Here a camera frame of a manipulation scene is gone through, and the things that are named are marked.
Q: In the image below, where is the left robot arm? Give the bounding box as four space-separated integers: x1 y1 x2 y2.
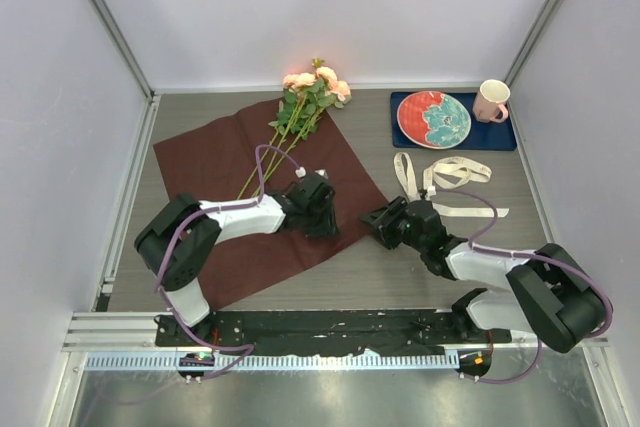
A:
134 170 338 346

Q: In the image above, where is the dark red wrapping paper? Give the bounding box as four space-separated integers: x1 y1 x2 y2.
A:
136 100 386 324

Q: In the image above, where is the blue tray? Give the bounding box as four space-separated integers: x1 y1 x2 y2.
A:
389 91 517 151

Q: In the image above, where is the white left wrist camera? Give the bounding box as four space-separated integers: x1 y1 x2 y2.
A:
295 166 328 179

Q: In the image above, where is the red and teal plate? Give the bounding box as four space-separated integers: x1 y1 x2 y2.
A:
395 91 472 150

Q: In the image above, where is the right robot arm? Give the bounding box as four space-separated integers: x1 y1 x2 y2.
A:
360 197 612 353

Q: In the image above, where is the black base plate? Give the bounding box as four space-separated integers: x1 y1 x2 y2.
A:
154 309 512 357

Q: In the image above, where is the pink mug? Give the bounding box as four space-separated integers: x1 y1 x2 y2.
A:
472 79 511 123

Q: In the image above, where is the aluminium front rail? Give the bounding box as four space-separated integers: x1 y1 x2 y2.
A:
62 307 611 373

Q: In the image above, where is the cream ribbon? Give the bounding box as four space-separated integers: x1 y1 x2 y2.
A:
393 152 493 218

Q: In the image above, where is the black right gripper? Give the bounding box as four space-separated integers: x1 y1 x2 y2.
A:
359 195 427 252

